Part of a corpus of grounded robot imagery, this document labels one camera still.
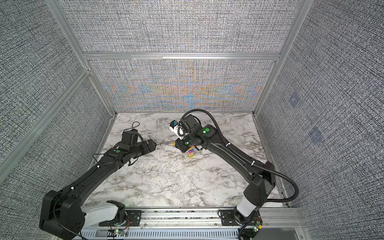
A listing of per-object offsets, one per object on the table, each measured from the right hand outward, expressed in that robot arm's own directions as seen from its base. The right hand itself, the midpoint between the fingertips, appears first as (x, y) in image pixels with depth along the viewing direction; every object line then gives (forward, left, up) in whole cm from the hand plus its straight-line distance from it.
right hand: (178, 142), depth 77 cm
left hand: (+3, +17, -8) cm, 19 cm away
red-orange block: (-8, -7, +8) cm, 13 cm away
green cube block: (+3, -6, -19) cm, 20 cm away
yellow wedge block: (+13, +6, -21) cm, 25 cm away
